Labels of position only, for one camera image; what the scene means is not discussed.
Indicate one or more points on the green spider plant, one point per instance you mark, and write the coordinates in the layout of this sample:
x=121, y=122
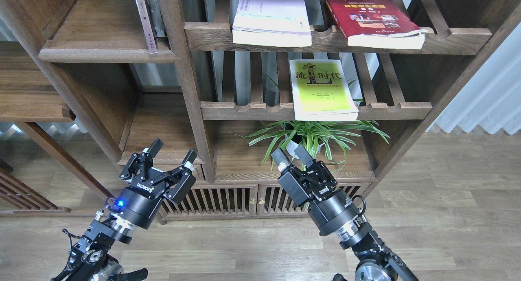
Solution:
x=334, y=136

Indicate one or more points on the white plant pot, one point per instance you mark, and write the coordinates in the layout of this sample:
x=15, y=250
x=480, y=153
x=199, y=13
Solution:
x=292, y=145

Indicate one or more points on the red paperback book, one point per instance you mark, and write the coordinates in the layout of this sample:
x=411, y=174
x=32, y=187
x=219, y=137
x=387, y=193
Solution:
x=375, y=24

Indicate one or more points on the dark wooden slatted bench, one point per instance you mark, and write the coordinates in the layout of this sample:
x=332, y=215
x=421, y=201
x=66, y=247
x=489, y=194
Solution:
x=25, y=201

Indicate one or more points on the white lavender paperback book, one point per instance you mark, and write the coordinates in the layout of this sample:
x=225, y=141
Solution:
x=279, y=23

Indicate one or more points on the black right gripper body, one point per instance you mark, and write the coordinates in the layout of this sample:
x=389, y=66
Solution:
x=333, y=210

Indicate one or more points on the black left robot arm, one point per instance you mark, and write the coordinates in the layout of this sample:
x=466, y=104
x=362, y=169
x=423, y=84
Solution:
x=89, y=258

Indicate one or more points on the dark wooden bookshelf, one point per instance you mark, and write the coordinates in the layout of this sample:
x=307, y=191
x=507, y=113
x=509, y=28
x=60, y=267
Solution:
x=200, y=90

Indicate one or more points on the white curtain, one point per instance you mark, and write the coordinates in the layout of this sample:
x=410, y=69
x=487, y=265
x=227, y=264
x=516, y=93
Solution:
x=492, y=97

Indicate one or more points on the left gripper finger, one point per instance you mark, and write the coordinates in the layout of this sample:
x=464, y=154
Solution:
x=152, y=151
x=180, y=180

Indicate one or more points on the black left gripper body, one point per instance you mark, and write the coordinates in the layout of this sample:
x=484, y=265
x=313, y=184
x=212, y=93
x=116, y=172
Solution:
x=138, y=203

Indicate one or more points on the yellow green paperback book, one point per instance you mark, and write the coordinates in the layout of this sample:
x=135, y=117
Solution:
x=320, y=91

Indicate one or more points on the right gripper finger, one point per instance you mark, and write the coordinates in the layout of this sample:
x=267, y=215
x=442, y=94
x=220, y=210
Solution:
x=295, y=181
x=306, y=159

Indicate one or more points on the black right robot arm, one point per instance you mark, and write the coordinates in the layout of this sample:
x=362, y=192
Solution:
x=377, y=262

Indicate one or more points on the thin upright book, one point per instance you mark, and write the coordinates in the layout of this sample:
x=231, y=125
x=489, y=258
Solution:
x=144, y=12

